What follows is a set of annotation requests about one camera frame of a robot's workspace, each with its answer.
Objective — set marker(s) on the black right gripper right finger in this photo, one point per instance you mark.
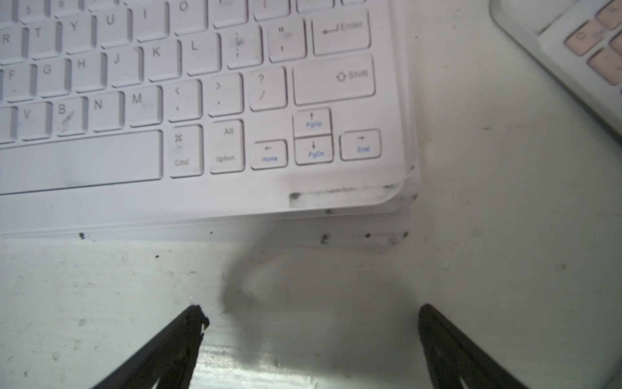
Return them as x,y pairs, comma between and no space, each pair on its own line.
454,360

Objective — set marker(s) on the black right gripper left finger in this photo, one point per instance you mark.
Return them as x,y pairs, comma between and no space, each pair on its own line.
168,359

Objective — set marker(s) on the white keyboard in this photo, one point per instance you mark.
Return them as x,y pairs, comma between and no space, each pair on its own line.
137,114

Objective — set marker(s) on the pink keyboard right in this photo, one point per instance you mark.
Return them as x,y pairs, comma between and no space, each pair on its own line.
577,42

